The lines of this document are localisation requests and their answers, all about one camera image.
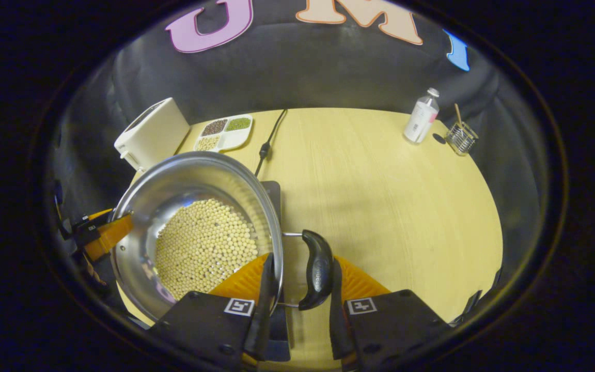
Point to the white sectioned bean tray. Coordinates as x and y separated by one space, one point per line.
225 133

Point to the stainless steel pot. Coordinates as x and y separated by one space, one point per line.
173 186

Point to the black induction cooktop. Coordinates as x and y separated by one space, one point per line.
276 199

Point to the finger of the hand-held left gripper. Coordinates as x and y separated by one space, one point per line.
111 232

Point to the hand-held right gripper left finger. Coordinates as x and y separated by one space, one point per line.
199 323

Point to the wooden stick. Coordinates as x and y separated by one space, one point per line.
458 116

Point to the clear plastic bottle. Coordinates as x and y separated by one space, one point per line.
421 119

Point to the pile of yellow soybeans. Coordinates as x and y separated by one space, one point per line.
204 248

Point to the white toaster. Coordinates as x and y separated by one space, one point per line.
153 132

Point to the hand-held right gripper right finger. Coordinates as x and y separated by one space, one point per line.
395 325

